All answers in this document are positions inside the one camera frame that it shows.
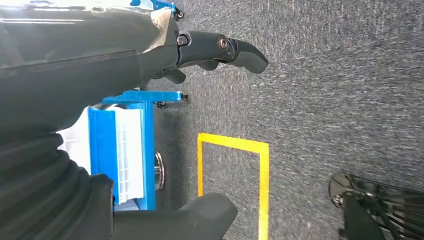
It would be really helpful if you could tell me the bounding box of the blue steel shelf rack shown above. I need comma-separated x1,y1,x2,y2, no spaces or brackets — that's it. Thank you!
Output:
87,90,189,212
130,0,185,20

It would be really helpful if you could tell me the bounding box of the blue plastic crate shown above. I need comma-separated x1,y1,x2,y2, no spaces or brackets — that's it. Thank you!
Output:
87,107,117,205

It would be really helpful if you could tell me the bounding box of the white plastic crate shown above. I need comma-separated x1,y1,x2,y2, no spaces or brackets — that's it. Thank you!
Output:
114,107,146,205

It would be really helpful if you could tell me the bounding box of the chrome stanchion round base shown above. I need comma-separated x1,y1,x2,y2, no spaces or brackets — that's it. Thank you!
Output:
153,150,166,192

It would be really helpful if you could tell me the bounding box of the yellow floor tape square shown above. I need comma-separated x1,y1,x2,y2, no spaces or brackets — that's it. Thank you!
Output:
197,133,270,240

